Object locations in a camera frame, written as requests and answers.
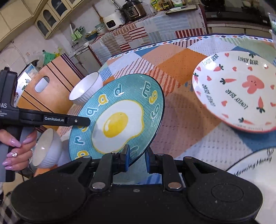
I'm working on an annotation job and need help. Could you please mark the white ribbed bowl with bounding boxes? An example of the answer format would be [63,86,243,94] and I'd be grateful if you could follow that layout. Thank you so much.
[31,128,71,169]
[69,72,103,106]

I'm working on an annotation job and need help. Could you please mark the blue fried egg plate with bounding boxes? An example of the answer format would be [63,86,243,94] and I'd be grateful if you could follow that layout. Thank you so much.
[69,74,165,164]

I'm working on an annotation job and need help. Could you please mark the white morning honey plate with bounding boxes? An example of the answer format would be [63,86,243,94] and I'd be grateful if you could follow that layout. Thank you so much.
[227,148,276,223]

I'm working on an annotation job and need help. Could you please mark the white lovely bear plate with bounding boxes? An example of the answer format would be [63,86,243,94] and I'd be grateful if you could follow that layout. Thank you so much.
[192,50,275,133]

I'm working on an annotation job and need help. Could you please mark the stacked bowls on counter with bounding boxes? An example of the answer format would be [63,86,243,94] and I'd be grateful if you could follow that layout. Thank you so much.
[95,22,108,35]

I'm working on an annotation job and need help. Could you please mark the left hand pink nails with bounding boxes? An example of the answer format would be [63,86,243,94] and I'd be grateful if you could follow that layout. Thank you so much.
[1,129,37,171]

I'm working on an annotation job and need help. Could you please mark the patchwork tablecloth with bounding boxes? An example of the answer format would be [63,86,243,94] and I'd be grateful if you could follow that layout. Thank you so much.
[99,35,275,170]

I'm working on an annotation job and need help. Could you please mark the orange wooden chair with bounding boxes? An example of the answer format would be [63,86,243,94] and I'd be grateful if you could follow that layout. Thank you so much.
[16,54,85,132]

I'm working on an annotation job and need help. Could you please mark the green plastic bag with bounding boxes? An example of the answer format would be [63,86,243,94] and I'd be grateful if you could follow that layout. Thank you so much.
[43,50,56,65]

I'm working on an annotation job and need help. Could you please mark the patchwork counter cloth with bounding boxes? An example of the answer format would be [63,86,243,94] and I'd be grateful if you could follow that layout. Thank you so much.
[89,6,207,64]

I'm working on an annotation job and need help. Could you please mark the white rice cooker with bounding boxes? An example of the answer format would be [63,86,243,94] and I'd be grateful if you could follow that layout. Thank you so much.
[103,11,126,31]

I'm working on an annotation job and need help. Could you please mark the black pressure cooker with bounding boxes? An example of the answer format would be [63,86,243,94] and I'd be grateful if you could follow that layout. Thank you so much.
[122,0,146,22]

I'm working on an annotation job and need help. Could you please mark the yellow snack bag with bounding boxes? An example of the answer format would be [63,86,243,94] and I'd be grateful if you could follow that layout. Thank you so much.
[150,0,163,12]

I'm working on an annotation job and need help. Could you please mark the cream wall cabinets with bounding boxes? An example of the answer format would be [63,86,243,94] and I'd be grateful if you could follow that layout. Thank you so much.
[1,0,84,49]

